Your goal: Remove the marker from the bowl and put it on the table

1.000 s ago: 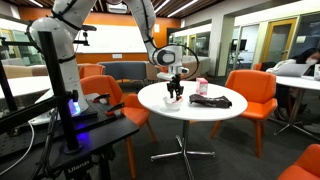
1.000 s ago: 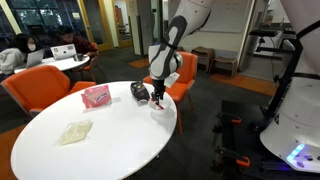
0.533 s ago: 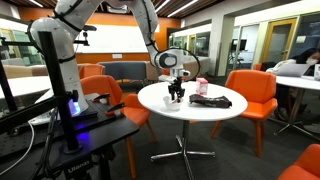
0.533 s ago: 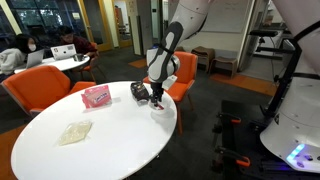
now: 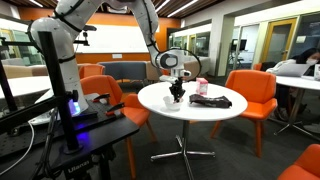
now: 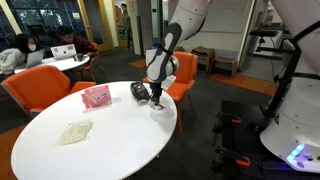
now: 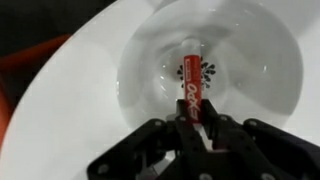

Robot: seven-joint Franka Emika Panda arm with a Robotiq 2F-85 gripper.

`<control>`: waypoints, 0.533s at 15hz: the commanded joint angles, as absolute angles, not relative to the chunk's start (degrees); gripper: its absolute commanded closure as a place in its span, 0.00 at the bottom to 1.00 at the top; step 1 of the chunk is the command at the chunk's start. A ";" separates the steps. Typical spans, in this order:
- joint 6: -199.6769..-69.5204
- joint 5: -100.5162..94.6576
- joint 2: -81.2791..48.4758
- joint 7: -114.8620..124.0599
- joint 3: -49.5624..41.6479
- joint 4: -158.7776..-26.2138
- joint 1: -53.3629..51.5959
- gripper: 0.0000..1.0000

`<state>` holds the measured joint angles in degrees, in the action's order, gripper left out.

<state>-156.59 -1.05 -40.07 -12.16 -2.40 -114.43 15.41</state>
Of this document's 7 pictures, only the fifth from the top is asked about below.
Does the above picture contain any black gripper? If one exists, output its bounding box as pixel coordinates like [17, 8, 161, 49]
[169, 77, 186, 103]

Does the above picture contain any white bowl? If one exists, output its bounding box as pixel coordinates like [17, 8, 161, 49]
[162, 94, 184, 112]

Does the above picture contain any pink snack box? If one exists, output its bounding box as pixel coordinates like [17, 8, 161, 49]
[195, 77, 209, 96]

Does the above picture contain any black snack bag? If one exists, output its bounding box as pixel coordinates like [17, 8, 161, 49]
[188, 93, 233, 110]

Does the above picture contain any grey blue sofa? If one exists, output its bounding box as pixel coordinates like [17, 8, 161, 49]
[97, 60, 148, 84]

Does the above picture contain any orange armchair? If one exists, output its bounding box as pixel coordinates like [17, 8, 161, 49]
[79, 74, 158, 179]
[78, 63, 106, 80]
[276, 143, 320, 180]
[209, 69, 278, 159]

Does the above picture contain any monitor on stand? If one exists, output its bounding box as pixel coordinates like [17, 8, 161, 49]
[228, 38, 248, 69]

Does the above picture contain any black perforated mounting board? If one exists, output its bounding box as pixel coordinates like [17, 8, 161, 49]
[0, 99, 140, 169]

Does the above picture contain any yellow framed door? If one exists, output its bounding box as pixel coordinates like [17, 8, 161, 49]
[259, 17, 298, 65]

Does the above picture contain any grey laptop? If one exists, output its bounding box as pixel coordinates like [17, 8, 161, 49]
[275, 63, 312, 78]

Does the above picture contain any black Ulanzi tripod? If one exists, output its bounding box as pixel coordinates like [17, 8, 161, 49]
[61, 155, 113, 180]

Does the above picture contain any white round side table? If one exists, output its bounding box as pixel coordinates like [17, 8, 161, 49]
[273, 74, 320, 142]

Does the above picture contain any silver laptop with stickers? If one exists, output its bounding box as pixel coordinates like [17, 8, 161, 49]
[313, 64, 320, 82]

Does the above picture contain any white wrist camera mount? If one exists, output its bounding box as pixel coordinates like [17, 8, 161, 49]
[158, 69, 193, 85]

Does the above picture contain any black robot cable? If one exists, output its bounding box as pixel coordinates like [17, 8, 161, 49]
[154, 47, 203, 84]

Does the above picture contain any chrome table pedestal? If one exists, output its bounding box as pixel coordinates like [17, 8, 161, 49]
[149, 119, 217, 180]

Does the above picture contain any black orange-handled clamp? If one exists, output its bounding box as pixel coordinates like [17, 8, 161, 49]
[92, 93, 111, 103]
[105, 102, 126, 117]

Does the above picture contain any wall whiteboard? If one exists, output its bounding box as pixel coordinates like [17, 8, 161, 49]
[74, 24, 155, 55]

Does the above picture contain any black stereo camera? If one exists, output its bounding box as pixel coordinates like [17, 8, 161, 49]
[73, 24, 98, 48]

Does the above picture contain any black camera stand frame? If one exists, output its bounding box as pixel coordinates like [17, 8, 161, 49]
[0, 31, 84, 155]

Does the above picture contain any white cable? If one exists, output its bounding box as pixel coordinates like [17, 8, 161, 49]
[0, 120, 36, 177]

